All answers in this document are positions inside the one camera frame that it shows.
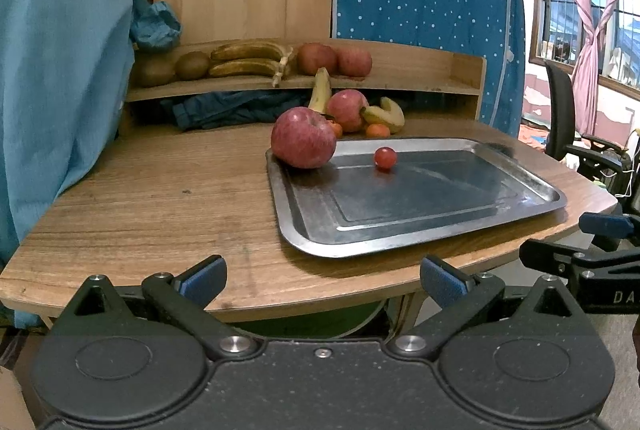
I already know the brown kiwi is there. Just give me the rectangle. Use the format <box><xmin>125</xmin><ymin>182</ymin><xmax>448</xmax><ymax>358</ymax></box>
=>
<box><xmin>175</xmin><ymin>51</ymin><xmax>211</xmax><ymax>81</ymax></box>
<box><xmin>131</xmin><ymin>56</ymin><xmax>177</xmax><ymax>88</ymax></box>

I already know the large red apple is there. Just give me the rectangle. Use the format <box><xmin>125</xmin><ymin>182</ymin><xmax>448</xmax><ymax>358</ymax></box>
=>
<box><xmin>271</xmin><ymin>106</ymin><xmax>338</xmax><ymax>169</ymax></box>

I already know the red cherry tomato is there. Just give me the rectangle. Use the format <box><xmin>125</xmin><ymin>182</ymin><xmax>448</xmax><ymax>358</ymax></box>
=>
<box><xmin>374</xmin><ymin>147</ymin><xmax>398</xmax><ymax>170</ymax></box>

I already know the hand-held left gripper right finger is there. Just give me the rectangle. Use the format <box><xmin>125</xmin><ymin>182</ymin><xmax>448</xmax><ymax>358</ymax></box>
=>
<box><xmin>385</xmin><ymin>255</ymin><xmax>587</xmax><ymax>361</ymax></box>

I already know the metal tray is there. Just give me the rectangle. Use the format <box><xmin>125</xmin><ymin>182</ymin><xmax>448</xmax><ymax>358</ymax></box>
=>
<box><xmin>265</xmin><ymin>137</ymin><xmax>568</xmax><ymax>259</ymax></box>

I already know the spotted ripe banana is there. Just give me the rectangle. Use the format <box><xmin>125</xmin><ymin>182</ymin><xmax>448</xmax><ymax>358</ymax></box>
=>
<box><xmin>207</xmin><ymin>57</ymin><xmax>292</xmax><ymax>89</ymax></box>
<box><xmin>210</xmin><ymin>39</ymin><xmax>294</xmax><ymax>65</ymax></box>

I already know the dark blue cloth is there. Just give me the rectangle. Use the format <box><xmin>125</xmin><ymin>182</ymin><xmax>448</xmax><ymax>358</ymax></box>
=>
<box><xmin>172</xmin><ymin>90</ymin><xmax>313</xmax><ymax>132</ymax></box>

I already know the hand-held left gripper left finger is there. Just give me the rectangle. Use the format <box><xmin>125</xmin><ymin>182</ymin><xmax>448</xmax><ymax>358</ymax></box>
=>
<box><xmin>59</xmin><ymin>254</ymin><xmax>261</xmax><ymax>361</ymax></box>

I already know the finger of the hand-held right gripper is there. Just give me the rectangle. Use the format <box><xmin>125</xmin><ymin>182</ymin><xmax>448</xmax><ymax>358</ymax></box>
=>
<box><xmin>578</xmin><ymin>211</ymin><xmax>640</xmax><ymax>241</ymax></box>
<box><xmin>519</xmin><ymin>237</ymin><xmax>640</xmax><ymax>282</ymax></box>

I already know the bright blue cloth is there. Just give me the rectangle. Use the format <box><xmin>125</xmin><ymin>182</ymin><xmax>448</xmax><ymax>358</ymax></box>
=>
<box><xmin>130</xmin><ymin>1</ymin><xmax>182</xmax><ymax>51</ymax></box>

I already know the wooden desk shelf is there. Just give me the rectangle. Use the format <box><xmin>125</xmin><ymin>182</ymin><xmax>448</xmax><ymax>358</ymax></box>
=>
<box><xmin>122</xmin><ymin>39</ymin><xmax>487</xmax><ymax>123</ymax></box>

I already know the black office chair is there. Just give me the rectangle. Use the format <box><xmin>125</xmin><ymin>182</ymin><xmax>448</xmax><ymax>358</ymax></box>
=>
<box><xmin>542</xmin><ymin>60</ymin><xmax>626</xmax><ymax>178</ymax></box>

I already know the yellow banana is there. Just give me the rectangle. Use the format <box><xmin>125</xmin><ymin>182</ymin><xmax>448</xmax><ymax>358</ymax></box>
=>
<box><xmin>307</xmin><ymin>67</ymin><xmax>333</xmax><ymax>115</ymax></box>

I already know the light blue garment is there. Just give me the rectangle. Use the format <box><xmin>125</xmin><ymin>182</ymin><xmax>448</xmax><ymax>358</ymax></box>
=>
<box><xmin>0</xmin><ymin>0</ymin><xmax>140</xmax><ymax>331</ymax></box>

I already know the window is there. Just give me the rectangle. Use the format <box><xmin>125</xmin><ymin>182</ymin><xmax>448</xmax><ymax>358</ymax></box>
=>
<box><xmin>529</xmin><ymin>0</ymin><xmax>640</xmax><ymax>97</ymax></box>

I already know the green round container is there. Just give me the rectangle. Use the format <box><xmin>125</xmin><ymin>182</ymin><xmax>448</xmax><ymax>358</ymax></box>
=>
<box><xmin>232</xmin><ymin>301</ymin><xmax>387</xmax><ymax>340</ymax></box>

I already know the curved yellow-green banana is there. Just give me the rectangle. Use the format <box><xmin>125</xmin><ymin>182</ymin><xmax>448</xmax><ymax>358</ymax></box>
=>
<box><xmin>361</xmin><ymin>96</ymin><xmax>406</xmax><ymax>134</ymax></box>

